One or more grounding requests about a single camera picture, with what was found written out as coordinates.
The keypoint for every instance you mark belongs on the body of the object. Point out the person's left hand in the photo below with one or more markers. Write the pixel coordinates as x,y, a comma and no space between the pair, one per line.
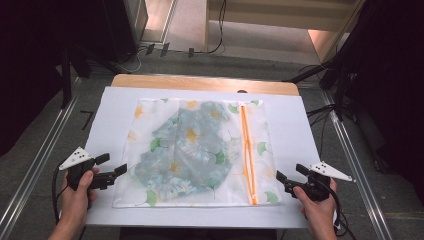
75,203

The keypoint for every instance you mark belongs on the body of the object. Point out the white floral mesh laundry bag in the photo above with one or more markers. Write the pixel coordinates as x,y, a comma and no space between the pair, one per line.
260,133

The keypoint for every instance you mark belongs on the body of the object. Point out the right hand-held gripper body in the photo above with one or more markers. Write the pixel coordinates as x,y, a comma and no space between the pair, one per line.
316,186

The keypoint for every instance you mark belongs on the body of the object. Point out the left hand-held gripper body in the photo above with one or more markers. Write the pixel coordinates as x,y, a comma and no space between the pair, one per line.
76,160

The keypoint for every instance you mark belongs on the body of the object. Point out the person's right hand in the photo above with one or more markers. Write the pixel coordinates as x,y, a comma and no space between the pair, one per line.
318,213

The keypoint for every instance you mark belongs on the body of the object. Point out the white table cover sheet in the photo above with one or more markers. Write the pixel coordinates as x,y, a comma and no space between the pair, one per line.
293,133

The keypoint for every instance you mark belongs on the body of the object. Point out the blue floral garment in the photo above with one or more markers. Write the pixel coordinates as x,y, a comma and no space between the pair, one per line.
186,156

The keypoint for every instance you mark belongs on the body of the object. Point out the grey cabinet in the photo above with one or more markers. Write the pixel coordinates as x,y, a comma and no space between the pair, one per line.
135,20

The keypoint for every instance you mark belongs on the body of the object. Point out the dark curtain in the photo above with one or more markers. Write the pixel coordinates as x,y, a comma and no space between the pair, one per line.
393,83
30,50

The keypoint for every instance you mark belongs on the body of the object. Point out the metal floor rail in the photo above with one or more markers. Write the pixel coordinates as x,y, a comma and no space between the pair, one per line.
358,166
36,166

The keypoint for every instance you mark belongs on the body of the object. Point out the beige wooden frame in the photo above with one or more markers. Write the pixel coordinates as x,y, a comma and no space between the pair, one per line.
266,16

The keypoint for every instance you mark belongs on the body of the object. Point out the black metal stand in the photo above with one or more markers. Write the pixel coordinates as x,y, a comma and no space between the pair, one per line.
336,76

